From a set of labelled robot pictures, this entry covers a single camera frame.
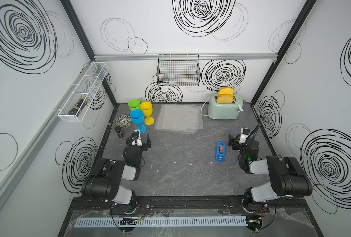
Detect blue plastic wine glass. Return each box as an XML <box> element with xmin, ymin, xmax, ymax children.
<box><xmin>130</xmin><ymin>110</ymin><xmax>147</xmax><ymax>133</ymax></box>

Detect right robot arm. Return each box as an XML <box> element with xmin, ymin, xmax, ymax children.
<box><xmin>228</xmin><ymin>131</ymin><xmax>313</xmax><ymax>206</ymax></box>

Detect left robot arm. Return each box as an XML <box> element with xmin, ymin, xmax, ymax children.
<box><xmin>81</xmin><ymin>130</ymin><xmax>151</xmax><ymax>209</ymax></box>

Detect green plastic wine glass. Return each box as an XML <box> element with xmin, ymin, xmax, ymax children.
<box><xmin>128</xmin><ymin>100</ymin><xmax>141</xmax><ymax>112</ymax></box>

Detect yellow plastic wine glass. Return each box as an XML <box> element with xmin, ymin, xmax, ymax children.
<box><xmin>140</xmin><ymin>102</ymin><xmax>155</xmax><ymax>125</ymax></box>

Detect bubble wrap sheet stack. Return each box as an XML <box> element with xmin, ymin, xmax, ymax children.
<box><xmin>155</xmin><ymin>104</ymin><xmax>204</xmax><ymax>134</ymax></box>

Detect dark spice bottle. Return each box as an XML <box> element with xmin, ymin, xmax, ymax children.
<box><xmin>114</xmin><ymin>126</ymin><xmax>124</xmax><ymax>138</ymax></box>

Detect blue tape dispenser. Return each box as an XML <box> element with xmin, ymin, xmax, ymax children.
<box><xmin>215</xmin><ymin>142</ymin><xmax>226</xmax><ymax>163</ymax></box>

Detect patterned small bowl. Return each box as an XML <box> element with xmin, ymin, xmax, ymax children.
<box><xmin>115</xmin><ymin>115</ymin><xmax>132</xmax><ymax>129</ymax></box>

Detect mint green toaster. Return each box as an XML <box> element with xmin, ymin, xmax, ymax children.
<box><xmin>208</xmin><ymin>94</ymin><xmax>244</xmax><ymax>120</ymax></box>

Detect front toast slice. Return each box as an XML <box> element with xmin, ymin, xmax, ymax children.
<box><xmin>216</xmin><ymin>94</ymin><xmax>234</xmax><ymax>104</ymax></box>

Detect toast slice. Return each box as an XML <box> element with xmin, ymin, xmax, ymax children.
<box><xmin>218</xmin><ymin>87</ymin><xmax>235</xmax><ymax>96</ymax></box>
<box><xmin>216</xmin><ymin>94</ymin><xmax>234</xmax><ymax>104</ymax></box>

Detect back toast slice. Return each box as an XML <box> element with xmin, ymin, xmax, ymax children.
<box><xmin>218</xmin><ymin>87</ymin><xmax>235</xmax><ymax>96</ymax></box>

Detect dark bottle in shelf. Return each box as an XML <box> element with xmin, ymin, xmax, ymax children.
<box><xmin>68</xmin><ymin>98</ymin><xmax>88</xmax><ymax>116</ymax></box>

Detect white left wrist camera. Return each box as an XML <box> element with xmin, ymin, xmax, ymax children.
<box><xmin>132</xmin><ymin>129</ymin><xmax>142</xmax><ymax>146</ymax></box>

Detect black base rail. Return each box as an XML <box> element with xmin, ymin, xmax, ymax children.
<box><xmin>67</xmin><ymin>196</ymin><xmax>309</xmax><ymax>216</ymax></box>

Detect white toaster cable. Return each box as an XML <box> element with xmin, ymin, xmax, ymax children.
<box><xmin>200</xmin><ymin>95</ymin><xmax>216</xmax><ymax>117</ymax></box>

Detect white wire shelf basket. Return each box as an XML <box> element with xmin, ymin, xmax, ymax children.
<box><xmin>58</xmin><ymin>62</ymin><xmax>108</xmax><ymax>122</ymax></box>

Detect white slotted cable duct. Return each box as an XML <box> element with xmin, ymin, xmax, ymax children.
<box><xmin>74</xmin><ymin>216</ymin><xmax>248</xmax><ymax>228</ymax></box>

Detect black wire basket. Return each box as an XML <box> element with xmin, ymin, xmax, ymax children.
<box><xmin>156</xmin><ymin>54</ymin><xmax>201</xmax><ymax>87</ymax></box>

